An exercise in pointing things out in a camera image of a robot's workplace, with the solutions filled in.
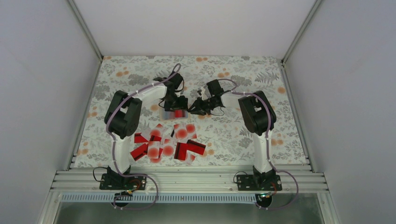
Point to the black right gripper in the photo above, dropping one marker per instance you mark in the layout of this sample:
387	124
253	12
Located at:
199	112

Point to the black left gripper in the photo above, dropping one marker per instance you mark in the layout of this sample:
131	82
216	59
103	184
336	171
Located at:
182	105

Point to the red card with black stripe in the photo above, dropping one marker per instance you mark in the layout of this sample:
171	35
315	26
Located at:
178	114

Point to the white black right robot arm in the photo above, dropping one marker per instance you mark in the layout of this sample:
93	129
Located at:
258	116

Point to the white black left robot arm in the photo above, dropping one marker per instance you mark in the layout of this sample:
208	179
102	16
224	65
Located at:
123	115

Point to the pile of red white cards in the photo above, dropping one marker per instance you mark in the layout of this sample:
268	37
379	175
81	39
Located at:
157	144

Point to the floral patterned table mat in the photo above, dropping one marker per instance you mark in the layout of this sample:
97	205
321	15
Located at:
228	142

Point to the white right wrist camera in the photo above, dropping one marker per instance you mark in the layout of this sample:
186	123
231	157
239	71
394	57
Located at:
202	93

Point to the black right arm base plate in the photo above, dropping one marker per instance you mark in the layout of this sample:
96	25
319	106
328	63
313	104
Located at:
253	183

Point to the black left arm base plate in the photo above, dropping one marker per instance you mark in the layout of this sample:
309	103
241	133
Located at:
114	182

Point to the slotted grey cable duct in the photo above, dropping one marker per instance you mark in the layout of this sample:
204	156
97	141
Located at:
102	197

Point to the aluminium rail frame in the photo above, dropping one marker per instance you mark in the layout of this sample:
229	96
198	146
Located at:
300	179

